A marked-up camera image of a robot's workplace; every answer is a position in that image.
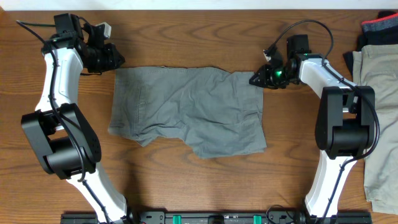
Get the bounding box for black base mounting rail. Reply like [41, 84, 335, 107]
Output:
[60, 208, 373, 224]

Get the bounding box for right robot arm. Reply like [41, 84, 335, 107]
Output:
[249, 34, 379, 223]

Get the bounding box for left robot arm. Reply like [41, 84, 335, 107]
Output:
[21, 13, 139, 223]

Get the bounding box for beige folded shorts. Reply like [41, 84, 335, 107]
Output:
[351, 44, 398, 215]

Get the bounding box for dark garment red trim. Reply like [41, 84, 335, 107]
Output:
[343, 11, 397, 77]

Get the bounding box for grey shorts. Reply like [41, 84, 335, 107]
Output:
[108, 67, 267, 159]

